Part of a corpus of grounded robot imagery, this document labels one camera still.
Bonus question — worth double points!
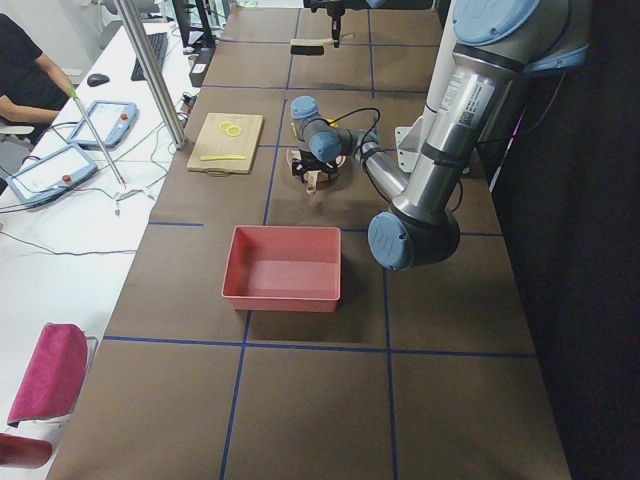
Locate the black keyboard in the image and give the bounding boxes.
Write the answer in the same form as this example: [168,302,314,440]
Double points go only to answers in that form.
[130,31,170,82]

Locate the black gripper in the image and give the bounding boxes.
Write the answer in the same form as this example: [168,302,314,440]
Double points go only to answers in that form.
[290,149,338,181]
[328,6,342,38]

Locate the aluminium frame post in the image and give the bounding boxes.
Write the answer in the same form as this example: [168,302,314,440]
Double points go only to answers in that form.
[114,0,188,150]

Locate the metal grabber stick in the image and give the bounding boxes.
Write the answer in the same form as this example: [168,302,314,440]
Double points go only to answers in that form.
[66,86,127,191]

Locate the pink plastic bin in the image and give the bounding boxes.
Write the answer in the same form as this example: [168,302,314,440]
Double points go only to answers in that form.
[221,225,341,313]

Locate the near blue teach pendant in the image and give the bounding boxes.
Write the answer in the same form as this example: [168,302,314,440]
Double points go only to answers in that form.
[7,144,98,206]

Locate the black computer mouse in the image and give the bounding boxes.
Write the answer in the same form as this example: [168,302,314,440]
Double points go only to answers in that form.
[86,73,110,87]

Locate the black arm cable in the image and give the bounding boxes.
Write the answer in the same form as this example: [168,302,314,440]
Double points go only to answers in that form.
[329,106,381,151]

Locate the seated person black shirt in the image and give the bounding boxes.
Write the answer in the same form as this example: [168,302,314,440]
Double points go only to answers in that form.
[1,13,72,126]

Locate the blue teach pendant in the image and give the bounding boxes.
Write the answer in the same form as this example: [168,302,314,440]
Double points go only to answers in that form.
[67,100,138,150]
[7,144,98,206]

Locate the far blue teach pendant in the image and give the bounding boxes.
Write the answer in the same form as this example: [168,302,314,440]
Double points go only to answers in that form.
[67,100,138,150]

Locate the beige hand brush black bristles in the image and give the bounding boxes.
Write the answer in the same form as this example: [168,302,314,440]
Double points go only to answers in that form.
[289,33,355,56]

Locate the wooden cutting board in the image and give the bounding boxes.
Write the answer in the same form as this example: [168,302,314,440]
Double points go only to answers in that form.
[186,113,263,175]

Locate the yellow-green plastic knife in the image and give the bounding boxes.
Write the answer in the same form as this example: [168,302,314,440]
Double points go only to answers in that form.
[199,154,247,162]

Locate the magenta cloth on stand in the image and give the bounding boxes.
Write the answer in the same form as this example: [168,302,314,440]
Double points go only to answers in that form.
[7,323,89,428]

